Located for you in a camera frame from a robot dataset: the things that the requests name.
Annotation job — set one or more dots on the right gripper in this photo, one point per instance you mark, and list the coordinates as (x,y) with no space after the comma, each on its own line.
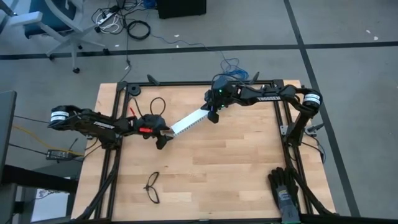
(214,101)

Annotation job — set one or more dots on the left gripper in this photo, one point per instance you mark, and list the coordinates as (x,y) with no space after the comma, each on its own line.
(152,124)

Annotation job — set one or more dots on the white duct cover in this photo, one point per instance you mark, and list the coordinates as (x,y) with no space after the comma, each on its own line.
(189,119)

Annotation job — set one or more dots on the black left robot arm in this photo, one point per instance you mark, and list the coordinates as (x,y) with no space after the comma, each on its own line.
(93,124)

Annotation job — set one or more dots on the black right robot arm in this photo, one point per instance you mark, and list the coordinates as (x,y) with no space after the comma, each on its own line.
(270,98)

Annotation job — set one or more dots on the black-framed eyeglasses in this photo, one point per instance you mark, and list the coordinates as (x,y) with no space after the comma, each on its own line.
(145,187)

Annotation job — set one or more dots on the black and white tape roll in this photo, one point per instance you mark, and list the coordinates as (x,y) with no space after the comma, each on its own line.
(263,86)

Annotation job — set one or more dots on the dark tape roll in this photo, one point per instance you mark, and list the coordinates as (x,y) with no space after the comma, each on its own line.
(134,90)

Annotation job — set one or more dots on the black and grey work glove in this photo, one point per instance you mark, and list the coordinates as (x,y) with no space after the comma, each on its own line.
(284,186)

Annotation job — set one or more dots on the black box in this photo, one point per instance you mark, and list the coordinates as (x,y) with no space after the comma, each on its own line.
(180,7)

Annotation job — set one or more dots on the dark desk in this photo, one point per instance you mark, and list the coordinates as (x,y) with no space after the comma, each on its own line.
(31,180)

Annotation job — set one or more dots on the white power strip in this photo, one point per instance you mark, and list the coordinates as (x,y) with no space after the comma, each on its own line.
(107,17)

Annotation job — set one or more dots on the grey office chair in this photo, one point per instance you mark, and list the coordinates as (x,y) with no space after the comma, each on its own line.
(46,18)

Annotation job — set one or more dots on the black aluminium table frame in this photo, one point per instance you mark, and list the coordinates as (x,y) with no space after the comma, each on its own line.
(174,83)

